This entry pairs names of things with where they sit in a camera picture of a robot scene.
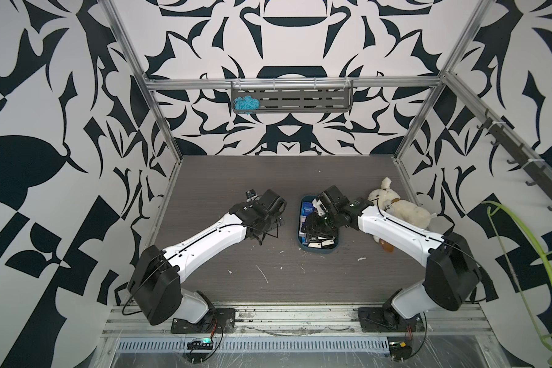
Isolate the blue barcode tissue pack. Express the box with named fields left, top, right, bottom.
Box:
left=301, top=201, right=315, bottom=216

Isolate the teal plastic storage box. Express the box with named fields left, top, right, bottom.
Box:
left=297, top=195, right=339, bottom=255

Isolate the black Face tissue pack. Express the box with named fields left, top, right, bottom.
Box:
left=308, top=237, right=337, bottom=249

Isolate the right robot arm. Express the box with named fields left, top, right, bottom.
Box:
left=300, top=182, right=481, bottom=325

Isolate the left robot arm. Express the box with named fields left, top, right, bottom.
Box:
left=127, top=190, right=287, bottom=326

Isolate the small black electronics box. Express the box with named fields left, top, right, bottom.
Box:
left=186, top=337, right=214, bottom=351

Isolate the black round plug box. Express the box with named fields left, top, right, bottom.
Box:
left=389, top=341, right=412, bottom=362

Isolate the white plush toy dog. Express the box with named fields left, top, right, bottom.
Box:
left=358, top=177, right=442, bottom=264

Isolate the cyan crumpled item in rack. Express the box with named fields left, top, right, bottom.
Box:
left=233, top=95, right=261, bottom=113

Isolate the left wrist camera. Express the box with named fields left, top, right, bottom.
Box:
left=245, top=190, right=262, bottom=203

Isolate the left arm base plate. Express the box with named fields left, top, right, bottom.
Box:
left=170, top=308, right=236, bottom=334

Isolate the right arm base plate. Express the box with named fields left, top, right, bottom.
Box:
left=357, top=307, right=425, bottom=333

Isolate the grey slotted wall rack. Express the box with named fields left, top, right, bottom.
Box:
left=230, top=79, right=354, bottom=114

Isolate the white ribbed cable duct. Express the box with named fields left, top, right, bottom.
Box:
left=117, top=336, right=389, bottom=355

